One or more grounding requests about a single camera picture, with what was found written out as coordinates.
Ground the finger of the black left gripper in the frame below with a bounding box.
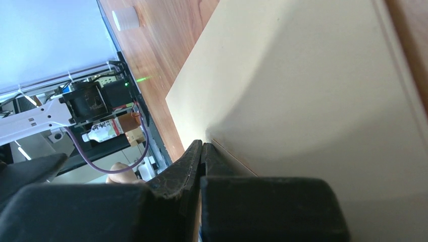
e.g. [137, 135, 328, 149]
[1, 153, 68, 204]

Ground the tan paper envelope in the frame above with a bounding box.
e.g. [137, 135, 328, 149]
[166, 1, 427, 241]

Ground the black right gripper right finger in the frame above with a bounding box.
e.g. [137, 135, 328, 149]
[200, 143, 351, 241]

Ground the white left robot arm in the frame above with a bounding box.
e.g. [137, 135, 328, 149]
[1, 82, 113, 207]

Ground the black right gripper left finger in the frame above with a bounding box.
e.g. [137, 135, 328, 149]
[1, 140, 203, 241]

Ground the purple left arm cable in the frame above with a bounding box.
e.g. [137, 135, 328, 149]
[63, 110, 150, 174]

